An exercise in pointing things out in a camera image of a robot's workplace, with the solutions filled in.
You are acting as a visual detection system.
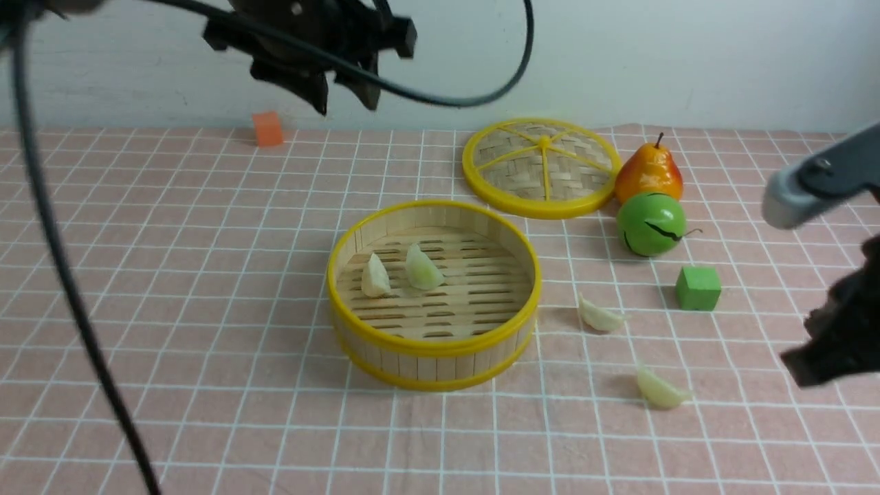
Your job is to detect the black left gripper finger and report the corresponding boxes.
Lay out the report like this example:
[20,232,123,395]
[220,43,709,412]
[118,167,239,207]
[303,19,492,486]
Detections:
[250,62,328,116]
[334,58,381,111]

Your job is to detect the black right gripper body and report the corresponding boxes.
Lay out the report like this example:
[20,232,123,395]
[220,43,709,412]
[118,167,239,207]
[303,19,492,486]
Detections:
[780,237,879,388]

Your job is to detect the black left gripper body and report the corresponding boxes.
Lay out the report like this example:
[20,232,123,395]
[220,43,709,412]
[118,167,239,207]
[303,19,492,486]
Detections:
[202,1,417,72]

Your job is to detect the pale green dumpling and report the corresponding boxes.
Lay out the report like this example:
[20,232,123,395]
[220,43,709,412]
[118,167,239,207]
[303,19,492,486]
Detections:
[405,243,444,291]
[635,363,694,410]

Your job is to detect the white dumpling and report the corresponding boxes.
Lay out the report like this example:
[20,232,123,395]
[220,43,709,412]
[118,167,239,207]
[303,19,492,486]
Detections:
[577,294,626,334]
[360,253,392,298]

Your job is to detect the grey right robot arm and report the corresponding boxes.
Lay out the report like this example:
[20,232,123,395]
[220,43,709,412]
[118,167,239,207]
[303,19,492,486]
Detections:
[762,123,879,388]

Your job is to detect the bamboo steamer lid yellow rim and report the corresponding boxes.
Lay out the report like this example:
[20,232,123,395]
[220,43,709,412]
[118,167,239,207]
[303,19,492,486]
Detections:
[461,118,622,220]

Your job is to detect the bamboo steamer tray yellow rim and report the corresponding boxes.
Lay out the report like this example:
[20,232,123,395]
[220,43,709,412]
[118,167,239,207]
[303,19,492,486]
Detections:
[326,200,542,391]

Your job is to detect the orange foam cube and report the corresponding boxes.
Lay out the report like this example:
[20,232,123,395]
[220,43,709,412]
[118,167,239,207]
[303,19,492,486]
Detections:
[251,111,284,148]

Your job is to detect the green foam cube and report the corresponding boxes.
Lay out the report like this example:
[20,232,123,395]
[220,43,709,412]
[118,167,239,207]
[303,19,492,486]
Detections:
[675,266,722,312]

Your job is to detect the pale green dumpling front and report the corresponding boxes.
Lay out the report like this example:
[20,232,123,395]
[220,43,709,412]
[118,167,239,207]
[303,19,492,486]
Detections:
[635,363,694,410]

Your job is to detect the green toy watermelon ball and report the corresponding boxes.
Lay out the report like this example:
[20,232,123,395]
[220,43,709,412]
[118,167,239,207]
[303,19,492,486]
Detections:
[616,192,702,258]

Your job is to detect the pink checkered tablecloth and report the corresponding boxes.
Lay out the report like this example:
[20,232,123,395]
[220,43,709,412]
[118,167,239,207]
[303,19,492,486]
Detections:
[40,126,878,494]

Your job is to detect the orange yellow toy pear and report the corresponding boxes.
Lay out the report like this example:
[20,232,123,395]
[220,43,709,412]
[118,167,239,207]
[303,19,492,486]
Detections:
[614,132,684,204]

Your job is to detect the black cable left side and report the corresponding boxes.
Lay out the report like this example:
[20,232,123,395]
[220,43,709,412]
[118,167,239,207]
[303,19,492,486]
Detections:
[0,0,162,495]

